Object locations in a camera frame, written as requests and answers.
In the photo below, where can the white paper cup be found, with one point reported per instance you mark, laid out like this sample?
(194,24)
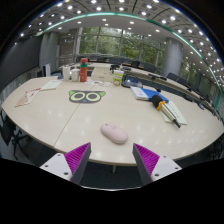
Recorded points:
(66,74)

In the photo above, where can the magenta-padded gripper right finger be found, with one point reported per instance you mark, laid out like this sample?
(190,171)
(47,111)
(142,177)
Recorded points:
(163,166)

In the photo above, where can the white leaflet with red header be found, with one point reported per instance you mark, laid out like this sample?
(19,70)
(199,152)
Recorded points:
(51,85)

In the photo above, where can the round ceiling lights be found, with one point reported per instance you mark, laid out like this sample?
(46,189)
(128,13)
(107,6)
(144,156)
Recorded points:
(96,8)

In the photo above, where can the white and blue book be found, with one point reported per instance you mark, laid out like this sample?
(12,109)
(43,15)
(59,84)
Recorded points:
(143,93)

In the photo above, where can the colourful sticker sheet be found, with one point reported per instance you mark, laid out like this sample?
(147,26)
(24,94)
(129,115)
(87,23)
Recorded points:
(99,83)

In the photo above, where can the white upright panel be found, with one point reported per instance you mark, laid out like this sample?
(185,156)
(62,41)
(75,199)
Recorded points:
(46,70)

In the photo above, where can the green printed cup with straw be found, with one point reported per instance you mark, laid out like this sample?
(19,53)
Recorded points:
(117,78)

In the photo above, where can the dark office chairs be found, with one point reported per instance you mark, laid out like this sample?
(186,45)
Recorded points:
(150,67)

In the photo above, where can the black cat-face mouse pad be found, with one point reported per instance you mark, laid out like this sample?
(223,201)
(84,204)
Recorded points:
(87,97)

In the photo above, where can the long curved conference table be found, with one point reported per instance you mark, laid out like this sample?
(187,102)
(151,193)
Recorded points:
(180,87)

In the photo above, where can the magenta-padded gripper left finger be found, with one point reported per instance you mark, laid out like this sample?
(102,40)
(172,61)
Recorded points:
(56,165)

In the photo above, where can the white lidded mug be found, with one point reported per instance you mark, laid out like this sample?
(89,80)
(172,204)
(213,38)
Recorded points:
(75,75)

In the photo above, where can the pink computer mouse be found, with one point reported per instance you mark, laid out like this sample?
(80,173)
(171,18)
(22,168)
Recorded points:
(114,132)

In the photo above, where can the dark conference desk device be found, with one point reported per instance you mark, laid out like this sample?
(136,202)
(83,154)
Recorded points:
(130,82)

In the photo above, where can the beige cardboard box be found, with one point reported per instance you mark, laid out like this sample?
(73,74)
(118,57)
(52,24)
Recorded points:
(101,75)

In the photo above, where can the red bottle with green band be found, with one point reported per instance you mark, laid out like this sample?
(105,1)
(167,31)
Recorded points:
(83,71)

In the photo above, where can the red and white brochure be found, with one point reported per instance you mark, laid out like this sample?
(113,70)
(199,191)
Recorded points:
(27,97)

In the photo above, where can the white paper booklet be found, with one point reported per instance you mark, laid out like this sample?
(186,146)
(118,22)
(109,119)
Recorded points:
(180,116)

